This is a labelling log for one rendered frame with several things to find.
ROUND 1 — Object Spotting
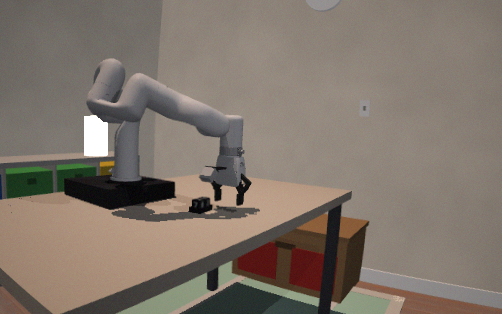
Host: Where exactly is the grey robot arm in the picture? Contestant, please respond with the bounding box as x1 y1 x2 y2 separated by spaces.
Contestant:
86 59 245 182

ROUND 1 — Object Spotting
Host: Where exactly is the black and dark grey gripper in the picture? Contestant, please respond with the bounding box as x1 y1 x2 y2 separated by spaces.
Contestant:
211 154 252 206

